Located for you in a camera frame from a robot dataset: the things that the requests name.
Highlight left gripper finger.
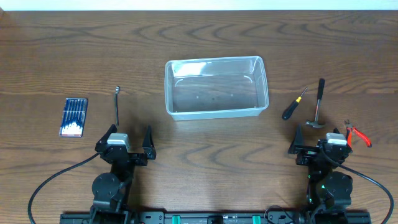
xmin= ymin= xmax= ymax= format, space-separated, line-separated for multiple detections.
xmin=142 ymin=126 xmax=156 ymax=160
xmin=95 ymin=124 xmax=118 ymax=152

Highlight red-handled pliers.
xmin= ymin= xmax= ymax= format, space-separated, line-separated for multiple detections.
xmin=344 ymin=119 xmax=373 ymax=147

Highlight small black-handled hammer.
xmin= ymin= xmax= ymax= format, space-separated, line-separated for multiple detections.
xmin=306 ymin=78 xmax=325 ymax=129

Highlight black yellow screwdriver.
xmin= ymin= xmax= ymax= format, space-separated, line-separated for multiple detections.
xmin=282 ymin=87 xmax=308 ymax=120

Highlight chrome offset wrench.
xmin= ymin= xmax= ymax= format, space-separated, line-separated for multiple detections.
xmin=114 ymin=86 xmax=120 ymax=127

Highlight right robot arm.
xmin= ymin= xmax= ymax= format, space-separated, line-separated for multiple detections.
xmin=288 ymin=126 xmax=353 ymax=223

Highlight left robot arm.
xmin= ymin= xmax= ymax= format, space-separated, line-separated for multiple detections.
xmin=89 ymin=124 xmax=157 ymax=224

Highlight clear plastic container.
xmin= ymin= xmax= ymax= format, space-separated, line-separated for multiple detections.
xmin=164 ymin=56 xmax=269 ymax=121

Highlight blue precision screwdriver set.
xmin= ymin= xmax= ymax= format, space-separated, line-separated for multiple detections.
xmin=59 ymin=98 xmax=88 ymax=138

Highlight right black cable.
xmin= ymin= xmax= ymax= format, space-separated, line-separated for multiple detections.
xmin=320 ymin=147 xmax=395 ymax=224

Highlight black cable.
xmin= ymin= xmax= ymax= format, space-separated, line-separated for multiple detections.
xmin=27 ymin=152 xmax=102 ymax=224
xmin=320 ymin=147 xmax=395 ymax=224

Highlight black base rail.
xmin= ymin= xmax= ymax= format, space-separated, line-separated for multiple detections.
xmin=59 ymin=210 xmax=371 ymax=224

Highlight left black cable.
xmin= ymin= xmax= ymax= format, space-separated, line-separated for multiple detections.
xmin=27 ymin=152 xmax=102 ymax=224

